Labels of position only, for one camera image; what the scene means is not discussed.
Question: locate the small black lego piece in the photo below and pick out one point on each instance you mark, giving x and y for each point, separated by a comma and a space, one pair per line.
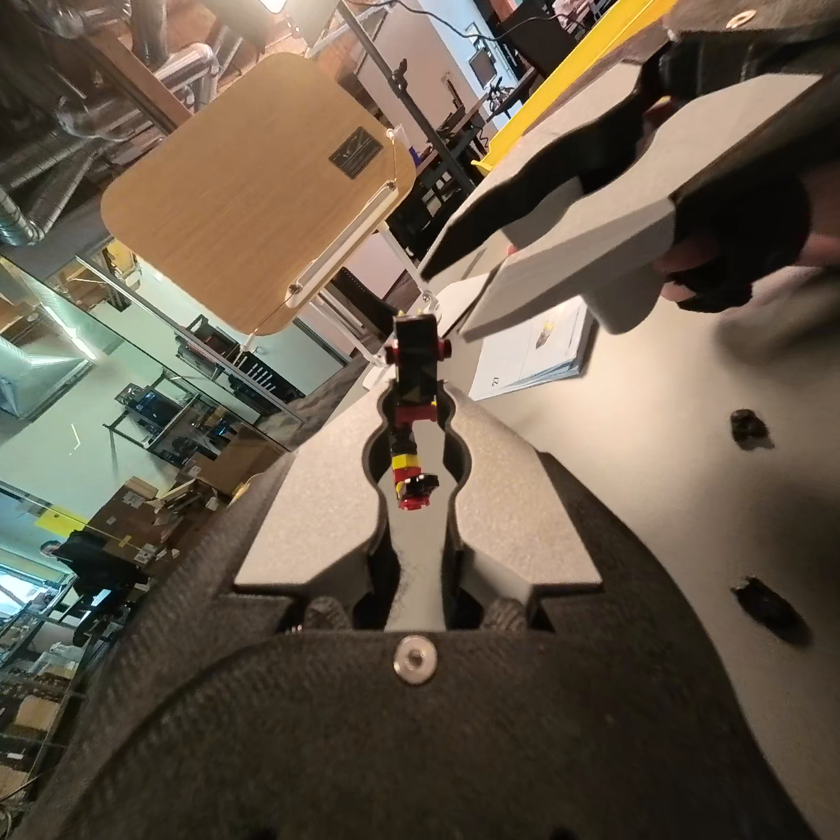
751, 426
768, 610

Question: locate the black tripod stand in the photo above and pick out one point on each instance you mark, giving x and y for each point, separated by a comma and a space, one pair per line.
407, 98

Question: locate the silver ventilation duct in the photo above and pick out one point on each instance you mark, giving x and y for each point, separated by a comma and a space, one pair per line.
98, 164

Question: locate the open instruction booklet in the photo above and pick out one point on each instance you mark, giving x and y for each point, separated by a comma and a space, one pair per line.
525, 367

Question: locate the yellow plastic bin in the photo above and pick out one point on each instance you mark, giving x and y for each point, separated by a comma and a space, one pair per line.
502, 141

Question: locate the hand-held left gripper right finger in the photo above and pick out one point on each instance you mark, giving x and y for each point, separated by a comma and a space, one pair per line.
518, 518

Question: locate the wooden board on white stand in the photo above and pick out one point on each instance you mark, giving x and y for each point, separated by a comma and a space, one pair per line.
249, 197

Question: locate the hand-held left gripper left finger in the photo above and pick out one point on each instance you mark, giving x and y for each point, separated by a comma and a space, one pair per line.
315, 512

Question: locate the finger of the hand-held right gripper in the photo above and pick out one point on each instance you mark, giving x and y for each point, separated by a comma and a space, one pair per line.
590, 249
564, 131

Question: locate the black red yellow lego model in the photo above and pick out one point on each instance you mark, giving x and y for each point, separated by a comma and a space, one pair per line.
415, 367

